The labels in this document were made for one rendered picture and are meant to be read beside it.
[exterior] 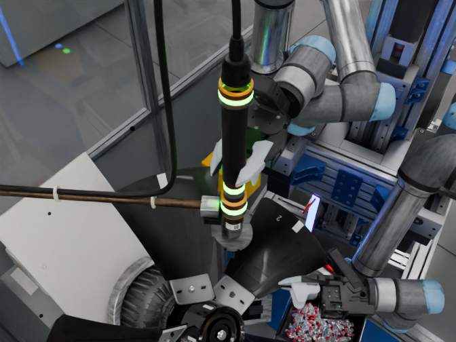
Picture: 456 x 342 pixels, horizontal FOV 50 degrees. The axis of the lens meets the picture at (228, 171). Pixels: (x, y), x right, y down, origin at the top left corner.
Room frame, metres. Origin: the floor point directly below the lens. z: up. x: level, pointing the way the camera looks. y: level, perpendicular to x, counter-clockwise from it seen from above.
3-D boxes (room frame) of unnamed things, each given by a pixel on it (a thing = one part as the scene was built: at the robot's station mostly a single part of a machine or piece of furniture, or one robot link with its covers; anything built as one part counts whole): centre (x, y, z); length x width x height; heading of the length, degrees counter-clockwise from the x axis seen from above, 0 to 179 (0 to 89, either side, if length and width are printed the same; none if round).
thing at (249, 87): (0.45, -0.01, 1.80); 0.04 x 0.04 x 0.03
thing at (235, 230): (0.45, -0.01, 1.66); 0.04 x 0.04 x 0.46
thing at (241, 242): (0.45, 0.00, 1.50); 0.09 x 0.07 x 0.10; 86
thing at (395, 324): (0.47, -0.41, 1.08); 0.11 x 0.08 x 0.11; 50
